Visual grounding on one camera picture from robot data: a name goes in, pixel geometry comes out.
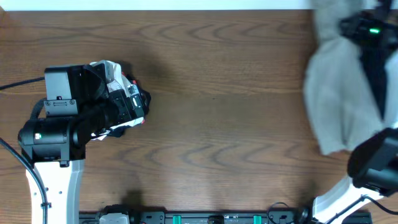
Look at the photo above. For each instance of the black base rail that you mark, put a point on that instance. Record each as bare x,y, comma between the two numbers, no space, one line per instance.
122,214

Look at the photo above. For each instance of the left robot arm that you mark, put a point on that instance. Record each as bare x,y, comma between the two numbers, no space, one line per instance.
84,103

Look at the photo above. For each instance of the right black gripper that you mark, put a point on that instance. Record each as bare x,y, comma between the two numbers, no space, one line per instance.
351,22

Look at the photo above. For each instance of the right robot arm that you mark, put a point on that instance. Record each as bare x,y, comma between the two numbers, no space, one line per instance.
372,166

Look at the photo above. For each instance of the white folded t-shirt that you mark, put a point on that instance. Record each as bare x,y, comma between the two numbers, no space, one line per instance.
116,79

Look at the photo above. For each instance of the grey-green shorts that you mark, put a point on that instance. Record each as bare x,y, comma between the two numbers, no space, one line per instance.
340,104

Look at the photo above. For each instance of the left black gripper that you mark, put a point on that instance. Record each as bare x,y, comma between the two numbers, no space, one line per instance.
125,104

